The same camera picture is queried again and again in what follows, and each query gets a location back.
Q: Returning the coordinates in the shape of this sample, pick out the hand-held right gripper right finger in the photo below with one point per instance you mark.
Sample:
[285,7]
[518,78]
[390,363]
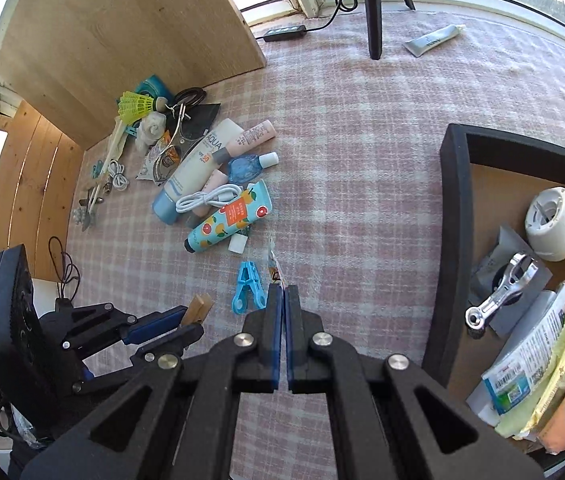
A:
[292,340]

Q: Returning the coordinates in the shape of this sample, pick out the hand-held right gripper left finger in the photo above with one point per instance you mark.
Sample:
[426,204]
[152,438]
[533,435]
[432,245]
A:
[275,340]

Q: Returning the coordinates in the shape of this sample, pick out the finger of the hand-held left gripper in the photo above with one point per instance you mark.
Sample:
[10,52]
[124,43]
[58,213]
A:
[157,322]
[172,341]

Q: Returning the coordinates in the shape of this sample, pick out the wooden clothespin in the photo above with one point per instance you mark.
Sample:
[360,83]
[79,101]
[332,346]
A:
[200,307]

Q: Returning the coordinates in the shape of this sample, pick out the small printed sachet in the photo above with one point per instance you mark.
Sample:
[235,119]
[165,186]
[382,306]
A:
[276,270]

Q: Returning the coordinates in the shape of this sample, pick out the black tray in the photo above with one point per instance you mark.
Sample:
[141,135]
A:
[455,210]

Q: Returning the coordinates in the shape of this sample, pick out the metal clamp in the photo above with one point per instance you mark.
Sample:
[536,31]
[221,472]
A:
[162,160]
[497,300]

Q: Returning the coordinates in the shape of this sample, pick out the grey sachet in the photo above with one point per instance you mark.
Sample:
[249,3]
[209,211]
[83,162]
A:
[487,265]

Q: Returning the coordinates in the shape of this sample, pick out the blue clothespin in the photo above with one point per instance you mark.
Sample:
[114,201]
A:
[97,170]
[247,285]

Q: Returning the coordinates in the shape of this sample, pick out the wood plank panel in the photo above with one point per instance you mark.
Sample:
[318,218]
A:
[32,185]

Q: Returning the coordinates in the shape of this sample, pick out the small pink tube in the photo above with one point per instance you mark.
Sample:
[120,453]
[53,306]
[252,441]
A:
[215,180]

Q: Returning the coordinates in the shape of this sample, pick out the white blue sunscreen tube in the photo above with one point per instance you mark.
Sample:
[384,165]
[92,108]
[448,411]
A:
[187,170]

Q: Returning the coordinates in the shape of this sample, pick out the small white orange sachet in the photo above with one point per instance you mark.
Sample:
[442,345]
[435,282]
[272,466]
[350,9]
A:
[145,167]

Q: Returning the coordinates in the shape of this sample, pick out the small blue bottle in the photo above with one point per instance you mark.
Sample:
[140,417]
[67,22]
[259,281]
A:
[247,167]

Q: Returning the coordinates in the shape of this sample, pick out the bamboo stick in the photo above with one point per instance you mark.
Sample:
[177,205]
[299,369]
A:
[115,150]

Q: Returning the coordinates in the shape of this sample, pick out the white crumpled bag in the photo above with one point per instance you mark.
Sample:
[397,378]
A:
[150,130]

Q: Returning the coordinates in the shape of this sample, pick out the plaid tablecloth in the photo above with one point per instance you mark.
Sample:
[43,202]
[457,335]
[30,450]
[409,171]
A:
[362,160]

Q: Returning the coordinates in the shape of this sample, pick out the pink bottle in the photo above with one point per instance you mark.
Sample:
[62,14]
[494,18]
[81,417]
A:
[250,137]

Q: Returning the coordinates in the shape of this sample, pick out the black glossy pouch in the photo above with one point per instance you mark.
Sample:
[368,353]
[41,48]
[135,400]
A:
[205,120]

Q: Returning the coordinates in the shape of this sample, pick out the yellow green shuttlecock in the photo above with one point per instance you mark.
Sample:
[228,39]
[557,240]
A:
[135,105]

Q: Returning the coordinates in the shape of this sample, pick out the teal packet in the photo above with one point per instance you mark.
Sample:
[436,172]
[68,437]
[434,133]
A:
[152,86]

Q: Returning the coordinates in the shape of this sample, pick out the white round device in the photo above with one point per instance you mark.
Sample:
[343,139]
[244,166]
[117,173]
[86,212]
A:
[557,230]

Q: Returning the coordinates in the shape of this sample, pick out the wooden board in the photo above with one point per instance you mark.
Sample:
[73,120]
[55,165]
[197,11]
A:
[112,35]

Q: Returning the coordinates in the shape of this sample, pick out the black inline controller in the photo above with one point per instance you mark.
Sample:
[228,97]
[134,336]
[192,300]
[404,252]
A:
[285,33]

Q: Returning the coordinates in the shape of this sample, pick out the grey tube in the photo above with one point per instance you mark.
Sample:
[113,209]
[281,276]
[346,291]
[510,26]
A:
[430,42]

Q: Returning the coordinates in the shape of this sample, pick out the black tripod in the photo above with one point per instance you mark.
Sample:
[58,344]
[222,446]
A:
[375,20]

